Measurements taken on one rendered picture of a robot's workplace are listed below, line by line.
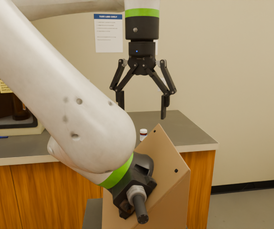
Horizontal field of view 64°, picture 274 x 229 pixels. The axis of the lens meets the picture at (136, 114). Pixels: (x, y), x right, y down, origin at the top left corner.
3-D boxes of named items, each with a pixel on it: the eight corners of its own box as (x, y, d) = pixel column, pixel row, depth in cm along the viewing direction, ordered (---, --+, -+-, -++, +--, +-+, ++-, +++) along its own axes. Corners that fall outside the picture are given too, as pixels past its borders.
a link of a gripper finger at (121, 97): (119, 92, 65) (117, 92, 65) (120, 114, 67) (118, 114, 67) (124, 90, 68) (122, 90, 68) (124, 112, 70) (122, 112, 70)
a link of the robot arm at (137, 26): (117, 16, 55) (151, 14, 52) (135, 21, 66) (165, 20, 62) (117, 41, 57) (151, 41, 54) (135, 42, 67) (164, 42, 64)
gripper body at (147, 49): (160, 41, 62) (159, 74, 64) (133, 41, 65) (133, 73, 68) (152, 40, 55) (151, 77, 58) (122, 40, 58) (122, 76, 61)
